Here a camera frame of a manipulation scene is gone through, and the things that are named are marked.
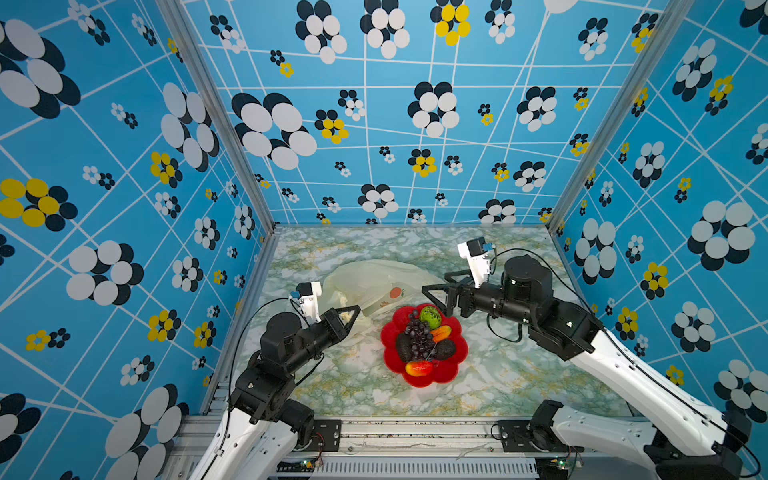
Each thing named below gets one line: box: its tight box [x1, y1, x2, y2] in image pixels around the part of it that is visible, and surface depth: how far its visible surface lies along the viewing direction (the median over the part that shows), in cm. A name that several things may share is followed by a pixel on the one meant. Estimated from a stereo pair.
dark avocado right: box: [432, 339, 456, 361], surface depth 85 cm
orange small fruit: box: [430, 325, 452, 343], surface depth 88 cm
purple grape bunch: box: [405, 310, 435, 360], surface depth 84 cm
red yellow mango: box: [405, 360, 433, 377], surface depth 82 cm
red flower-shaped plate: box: [380, 304, 469, 388], surface depth 86 cm
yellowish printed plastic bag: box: [319, 259, 443, 327], surface depth 85 cm
